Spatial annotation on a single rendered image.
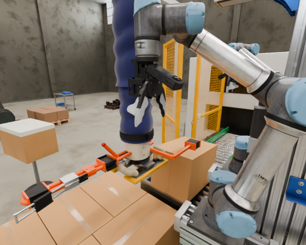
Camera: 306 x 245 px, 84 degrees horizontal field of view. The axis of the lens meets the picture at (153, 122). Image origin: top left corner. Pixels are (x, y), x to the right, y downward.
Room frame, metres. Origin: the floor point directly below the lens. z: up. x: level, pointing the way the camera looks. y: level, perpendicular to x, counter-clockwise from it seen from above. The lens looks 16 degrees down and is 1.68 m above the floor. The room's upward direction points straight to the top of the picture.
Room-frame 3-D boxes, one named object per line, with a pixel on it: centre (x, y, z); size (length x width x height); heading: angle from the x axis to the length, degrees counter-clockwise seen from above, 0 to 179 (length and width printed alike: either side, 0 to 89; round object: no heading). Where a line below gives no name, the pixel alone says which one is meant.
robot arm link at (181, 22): (0.55, -0.09, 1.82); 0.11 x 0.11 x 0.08; 80
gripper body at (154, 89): (0.55, 0.02, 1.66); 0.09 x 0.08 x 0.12; 54
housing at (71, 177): (0.71, 0.40, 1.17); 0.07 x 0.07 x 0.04; 51
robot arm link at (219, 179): (0.62, -0.30, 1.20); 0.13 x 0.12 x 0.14; 170
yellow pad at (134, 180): (1.01, 0.03, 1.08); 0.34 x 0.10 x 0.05; 141
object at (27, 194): (0.61, 0.49, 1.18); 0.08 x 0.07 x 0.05; 141
